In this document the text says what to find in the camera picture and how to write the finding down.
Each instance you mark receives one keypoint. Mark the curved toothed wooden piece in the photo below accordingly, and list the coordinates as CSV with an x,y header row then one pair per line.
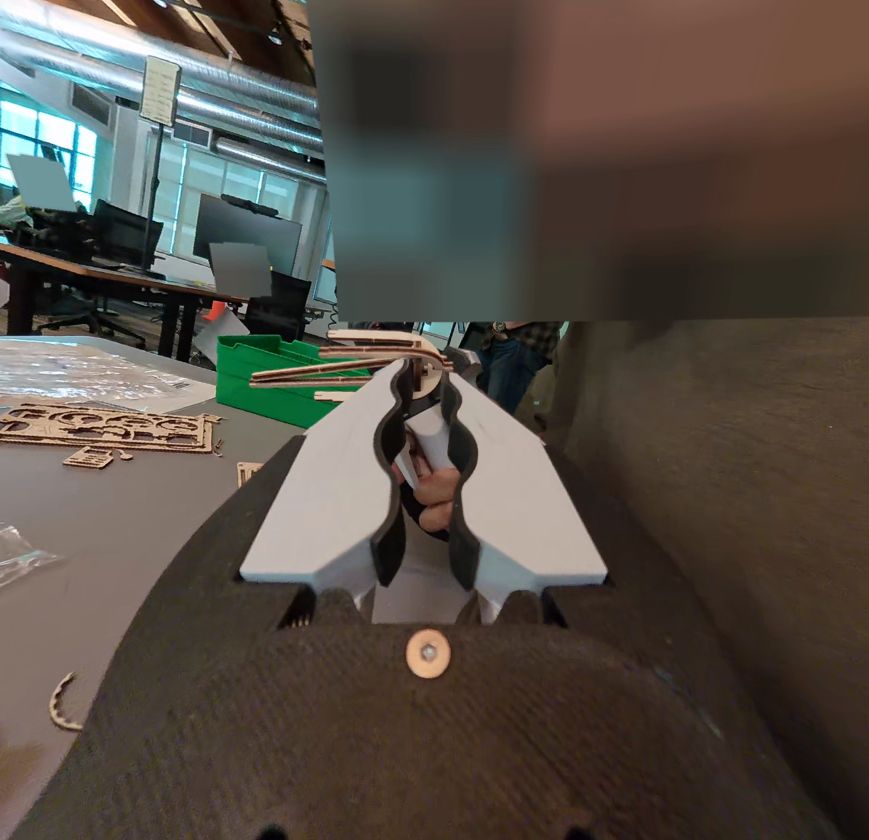
x,y
60,704

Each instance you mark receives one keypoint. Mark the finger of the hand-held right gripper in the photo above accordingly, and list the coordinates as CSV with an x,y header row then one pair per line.
x,y
467,363
431,446

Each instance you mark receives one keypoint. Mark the large computer monitor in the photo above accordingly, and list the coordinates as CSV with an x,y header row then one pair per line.
x,y
248,232

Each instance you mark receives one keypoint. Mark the small rectangular wooden piece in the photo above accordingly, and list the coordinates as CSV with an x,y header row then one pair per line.
x,y
248,474

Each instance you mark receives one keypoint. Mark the orange cone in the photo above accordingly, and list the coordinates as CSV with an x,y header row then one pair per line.
x,y
216,311

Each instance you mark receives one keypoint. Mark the black office chair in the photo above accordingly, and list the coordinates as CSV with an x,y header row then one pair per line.
x,y
278,307

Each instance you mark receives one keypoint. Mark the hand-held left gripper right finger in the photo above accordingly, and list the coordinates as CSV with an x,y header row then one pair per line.
x,y
523,500

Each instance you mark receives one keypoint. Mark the wooden table black legs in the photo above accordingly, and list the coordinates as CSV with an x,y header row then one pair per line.
x,y
102,273

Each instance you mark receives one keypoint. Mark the black desk equipment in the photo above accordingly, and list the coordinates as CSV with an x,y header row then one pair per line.
x,y
102,232

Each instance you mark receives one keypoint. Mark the dark desk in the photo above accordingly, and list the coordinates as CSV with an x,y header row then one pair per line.
x,y
136,548

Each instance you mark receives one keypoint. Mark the sign on black stand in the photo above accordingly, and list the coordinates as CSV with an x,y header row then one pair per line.
x,y
159,89

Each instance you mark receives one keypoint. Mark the large wooden puzzle sheet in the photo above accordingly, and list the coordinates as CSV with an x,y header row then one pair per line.
x,y
102,425

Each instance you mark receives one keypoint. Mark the crumpled clear plastic bag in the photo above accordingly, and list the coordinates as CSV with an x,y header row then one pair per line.
x,y
20,555

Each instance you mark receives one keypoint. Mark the silver ventilation duct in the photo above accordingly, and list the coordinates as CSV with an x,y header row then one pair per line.
x,y
203,86

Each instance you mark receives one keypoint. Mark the clear plastic packaging sheet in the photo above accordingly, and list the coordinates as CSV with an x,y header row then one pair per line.
x,y
88,371

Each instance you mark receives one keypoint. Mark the small flat wooden piece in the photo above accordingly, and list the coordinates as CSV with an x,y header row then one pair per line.
x,y
95,457

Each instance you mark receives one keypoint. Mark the small wooden puzzle assembly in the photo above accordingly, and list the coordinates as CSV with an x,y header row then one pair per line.
x,y
353,368

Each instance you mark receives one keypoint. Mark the person's right hand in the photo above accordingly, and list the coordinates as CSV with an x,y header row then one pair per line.
x,y
434,504

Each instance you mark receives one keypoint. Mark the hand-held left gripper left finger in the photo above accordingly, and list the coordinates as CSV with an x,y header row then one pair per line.
x,y
326,500

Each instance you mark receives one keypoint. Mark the green plastic bin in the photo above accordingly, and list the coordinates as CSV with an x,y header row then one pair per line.
x,y
271,378

